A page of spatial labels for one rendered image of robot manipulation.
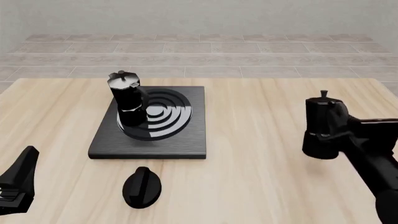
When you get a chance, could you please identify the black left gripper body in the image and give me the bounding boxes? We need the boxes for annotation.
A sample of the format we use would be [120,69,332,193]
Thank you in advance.
[0,180,34,215]

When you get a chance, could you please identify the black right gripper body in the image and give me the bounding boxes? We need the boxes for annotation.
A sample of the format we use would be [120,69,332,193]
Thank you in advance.
[347,117,398,150]

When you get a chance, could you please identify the round black stove knob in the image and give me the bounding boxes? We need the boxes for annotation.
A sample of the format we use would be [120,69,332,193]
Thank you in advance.
[122,166,162,209]

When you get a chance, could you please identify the black moka pot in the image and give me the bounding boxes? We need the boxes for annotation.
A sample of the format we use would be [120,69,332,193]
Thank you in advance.
[107,69,152,128]
[302,90,351,161]

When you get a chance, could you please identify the black moka pot, faceted lid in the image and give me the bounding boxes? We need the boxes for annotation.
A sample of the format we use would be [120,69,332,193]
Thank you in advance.
[107,69,152,128]

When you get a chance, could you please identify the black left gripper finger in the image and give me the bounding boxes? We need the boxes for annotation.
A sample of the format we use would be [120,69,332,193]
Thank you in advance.
[0,146,40,187]

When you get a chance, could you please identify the flat black stove plate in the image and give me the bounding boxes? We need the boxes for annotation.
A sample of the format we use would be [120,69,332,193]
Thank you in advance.
[88,85,208,161]

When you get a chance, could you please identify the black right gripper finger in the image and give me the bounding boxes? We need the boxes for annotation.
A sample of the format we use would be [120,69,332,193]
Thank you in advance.
[317,106,354,142]

